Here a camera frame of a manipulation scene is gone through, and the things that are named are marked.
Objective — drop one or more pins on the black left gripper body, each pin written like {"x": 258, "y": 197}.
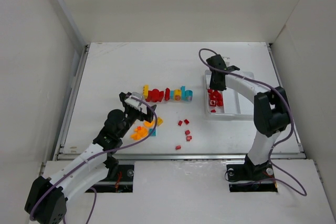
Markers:
{"x": 137, "y": 111}

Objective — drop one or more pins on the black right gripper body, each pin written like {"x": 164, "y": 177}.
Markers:
{"x": 218, "y": 77}

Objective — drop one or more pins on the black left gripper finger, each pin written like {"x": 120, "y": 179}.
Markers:
{"x": 149, "y": 114}
{"x": 123, "y": 96}

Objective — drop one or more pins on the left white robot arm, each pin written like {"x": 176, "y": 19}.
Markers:
{"x": 49, "y": 197}

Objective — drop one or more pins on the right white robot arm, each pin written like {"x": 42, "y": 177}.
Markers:
{"x": 271, "y": 110}

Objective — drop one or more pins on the red legos in tray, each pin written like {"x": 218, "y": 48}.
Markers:
{"x": 215, "y": 100}

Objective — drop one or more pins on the orange D-shaped lego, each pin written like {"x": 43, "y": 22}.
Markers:
{"x": 148, "y": 124}

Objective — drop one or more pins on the yellow 2x2 lego brick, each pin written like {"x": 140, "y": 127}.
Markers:
{"x": 159, "y": 121}

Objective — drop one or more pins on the teal 2x2 lego brick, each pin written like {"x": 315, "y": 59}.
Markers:
{"x": 152, "y": 132}

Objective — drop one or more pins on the orange lego pile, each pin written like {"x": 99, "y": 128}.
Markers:
{"x": 139, "y": 133}

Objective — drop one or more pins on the red rounded lego assembly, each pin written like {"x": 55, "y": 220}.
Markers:
{"x": 156, "y": 95}

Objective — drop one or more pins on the yellow 2x4 lego brick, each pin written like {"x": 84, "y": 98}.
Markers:
{"x": 145, "y": 91}

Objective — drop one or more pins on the white sorting tray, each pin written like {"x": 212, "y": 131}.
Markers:
{"x": 237, "y": 100}

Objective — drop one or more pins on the teal and yellow lego assembly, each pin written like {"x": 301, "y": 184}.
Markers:
{"x": 181, "y": 94}

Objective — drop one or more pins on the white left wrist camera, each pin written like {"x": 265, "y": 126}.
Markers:
{"x": 134, "y": 100}

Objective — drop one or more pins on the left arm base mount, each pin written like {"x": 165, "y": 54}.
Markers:
{"x": 119, "y": 178}

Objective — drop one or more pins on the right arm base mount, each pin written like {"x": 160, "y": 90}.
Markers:
{"x": 244, "y": 178}

